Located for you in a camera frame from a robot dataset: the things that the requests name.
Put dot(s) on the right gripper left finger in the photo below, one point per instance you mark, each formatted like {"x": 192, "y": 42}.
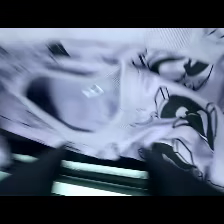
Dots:
{"x": 31, "y": 176}

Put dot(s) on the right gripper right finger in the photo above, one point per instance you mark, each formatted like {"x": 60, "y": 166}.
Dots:
{"x": 176, "y": 178}

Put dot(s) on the lilac printed garment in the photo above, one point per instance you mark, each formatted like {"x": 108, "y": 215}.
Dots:
{"x": 126, "y": 100}

